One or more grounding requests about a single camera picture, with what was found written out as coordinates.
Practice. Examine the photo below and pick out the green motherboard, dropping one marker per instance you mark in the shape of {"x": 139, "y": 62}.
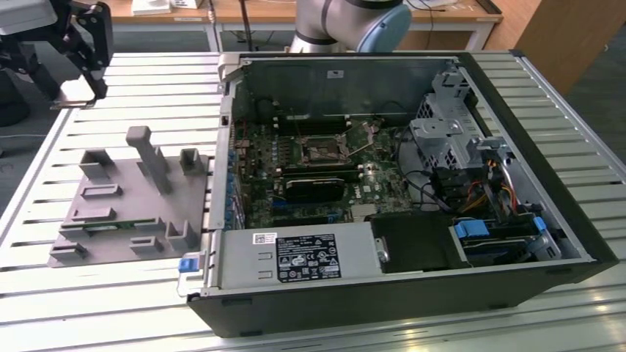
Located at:
{"x": 382, "y": 179}

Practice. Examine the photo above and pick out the wooden desk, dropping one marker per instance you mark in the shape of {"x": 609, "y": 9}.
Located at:
{"x": 244, "y": 17}

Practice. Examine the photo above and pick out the CPU with silver top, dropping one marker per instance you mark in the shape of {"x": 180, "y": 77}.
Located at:
{"x": 68, "y": 103}

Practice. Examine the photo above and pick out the green RAM stick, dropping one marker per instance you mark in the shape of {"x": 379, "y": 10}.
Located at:
{"x": 122, "y": 224}

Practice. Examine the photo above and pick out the black graphics card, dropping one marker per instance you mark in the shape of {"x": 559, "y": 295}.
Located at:
{"x": 313, "y": 188}

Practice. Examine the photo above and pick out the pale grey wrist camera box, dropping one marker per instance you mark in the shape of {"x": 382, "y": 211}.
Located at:
{"x": 27, "y": 16}

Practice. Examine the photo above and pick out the silver drive cage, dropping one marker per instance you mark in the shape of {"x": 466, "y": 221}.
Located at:
{"x": 438, "y": 139}

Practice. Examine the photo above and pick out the grey parts rack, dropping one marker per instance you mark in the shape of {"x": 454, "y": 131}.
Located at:
{"x": 122, "y": 220}

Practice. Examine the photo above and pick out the CPU socket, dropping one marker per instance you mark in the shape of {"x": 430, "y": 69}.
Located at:
{"x": 323, "y": 150}

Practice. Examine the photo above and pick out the wooden cabinet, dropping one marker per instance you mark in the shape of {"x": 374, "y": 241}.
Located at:
{"x": 571, "y": 40}

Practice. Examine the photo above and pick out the white box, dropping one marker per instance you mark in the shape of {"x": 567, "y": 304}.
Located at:
{"x": 151, "y": 6}

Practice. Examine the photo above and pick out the blue case latch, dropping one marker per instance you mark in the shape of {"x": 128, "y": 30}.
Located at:
{"x": 190, "y": 265}

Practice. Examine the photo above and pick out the hard disk in blue carrier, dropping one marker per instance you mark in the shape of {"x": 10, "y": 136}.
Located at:
{"x": 471, "y": 231}

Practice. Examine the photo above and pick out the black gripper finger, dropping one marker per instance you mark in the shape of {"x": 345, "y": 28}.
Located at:
{"x": 100, "y": 44}
{"x": 46, "y": 84}

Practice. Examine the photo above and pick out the small silver heatsink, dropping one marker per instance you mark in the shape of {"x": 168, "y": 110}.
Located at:
{"x": 367, "y": 212}

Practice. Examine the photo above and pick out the black plastic shroud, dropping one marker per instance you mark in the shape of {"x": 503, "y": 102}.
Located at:
{"x": 411, "y": 242}

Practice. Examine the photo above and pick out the grey power supply unit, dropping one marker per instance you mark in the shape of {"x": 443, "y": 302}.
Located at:
{"x": 244, "y": 260}

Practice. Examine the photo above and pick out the black RAM slots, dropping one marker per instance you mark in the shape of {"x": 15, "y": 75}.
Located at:
{"x": 318, "y": 172}
{"x": 318, "y": 124}

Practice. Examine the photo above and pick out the black open PC case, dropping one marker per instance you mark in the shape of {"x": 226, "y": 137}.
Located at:
{"x": 342, "y": 308}

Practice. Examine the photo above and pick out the blue plastic clip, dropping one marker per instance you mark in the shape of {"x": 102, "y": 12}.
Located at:
{"x": 538, "y": 224}

